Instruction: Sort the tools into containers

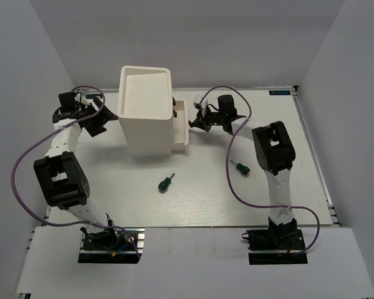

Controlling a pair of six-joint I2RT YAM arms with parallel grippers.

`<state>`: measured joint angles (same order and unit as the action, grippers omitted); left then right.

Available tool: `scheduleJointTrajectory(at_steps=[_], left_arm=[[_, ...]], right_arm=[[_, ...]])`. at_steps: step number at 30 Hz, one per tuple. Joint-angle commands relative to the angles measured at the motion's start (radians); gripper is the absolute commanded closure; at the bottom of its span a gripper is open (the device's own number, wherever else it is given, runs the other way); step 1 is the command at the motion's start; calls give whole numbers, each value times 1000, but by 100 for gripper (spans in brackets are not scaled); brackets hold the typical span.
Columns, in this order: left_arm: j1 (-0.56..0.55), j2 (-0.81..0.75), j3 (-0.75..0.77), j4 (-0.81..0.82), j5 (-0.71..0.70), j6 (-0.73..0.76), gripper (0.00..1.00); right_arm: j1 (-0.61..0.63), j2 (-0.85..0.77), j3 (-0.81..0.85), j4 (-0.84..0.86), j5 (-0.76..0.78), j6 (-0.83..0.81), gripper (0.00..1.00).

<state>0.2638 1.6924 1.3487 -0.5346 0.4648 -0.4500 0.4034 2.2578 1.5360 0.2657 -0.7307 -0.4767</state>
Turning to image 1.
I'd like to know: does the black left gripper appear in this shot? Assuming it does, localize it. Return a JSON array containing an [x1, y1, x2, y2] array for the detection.
[[79, 97, 118, 136]]

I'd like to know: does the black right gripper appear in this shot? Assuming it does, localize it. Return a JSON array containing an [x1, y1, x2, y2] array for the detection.
[[193, 105, 226, 132]]

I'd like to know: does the white drawer cabinet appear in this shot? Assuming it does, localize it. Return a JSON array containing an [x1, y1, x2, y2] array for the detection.
[[117, 65, 173, 158]]

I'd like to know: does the stubby green orange screwdriver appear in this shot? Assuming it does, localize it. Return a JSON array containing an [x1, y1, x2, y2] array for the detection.
[[230, 160, 251, 177]]

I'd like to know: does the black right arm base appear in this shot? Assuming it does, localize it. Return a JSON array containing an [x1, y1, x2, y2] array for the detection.
[[241, 229, 308, 265]]

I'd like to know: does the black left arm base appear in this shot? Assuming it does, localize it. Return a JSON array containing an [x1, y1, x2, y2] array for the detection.
[[78, 228, 145, 264]]

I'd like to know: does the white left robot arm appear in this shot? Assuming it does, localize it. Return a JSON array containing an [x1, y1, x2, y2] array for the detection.
[[34, 92, 119, 249]]

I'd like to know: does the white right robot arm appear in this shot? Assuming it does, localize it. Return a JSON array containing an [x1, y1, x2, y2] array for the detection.
[[188, 95, 297, 250]]

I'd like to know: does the blue table label left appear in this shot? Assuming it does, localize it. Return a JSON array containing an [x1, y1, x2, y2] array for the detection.
[[85, 94, 103, 99]]

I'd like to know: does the blue table label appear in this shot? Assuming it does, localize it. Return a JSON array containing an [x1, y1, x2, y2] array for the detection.
[[269, 90, 291, 96], [85, 94, 103, 99]]

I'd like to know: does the blue table label right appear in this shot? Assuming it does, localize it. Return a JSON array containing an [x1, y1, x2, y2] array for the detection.
[[269, 90, 291, 96]]

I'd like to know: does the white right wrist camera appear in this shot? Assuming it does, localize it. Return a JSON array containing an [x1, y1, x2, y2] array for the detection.
[[193, 95, 208, 116]]

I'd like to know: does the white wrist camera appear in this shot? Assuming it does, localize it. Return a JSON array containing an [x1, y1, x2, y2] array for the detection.
[[75, 92, 91, 106], [193, 95, 208, 116]]

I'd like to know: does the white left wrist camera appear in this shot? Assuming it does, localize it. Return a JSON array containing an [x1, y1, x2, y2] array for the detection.
[[75, 92, 91, 106]]

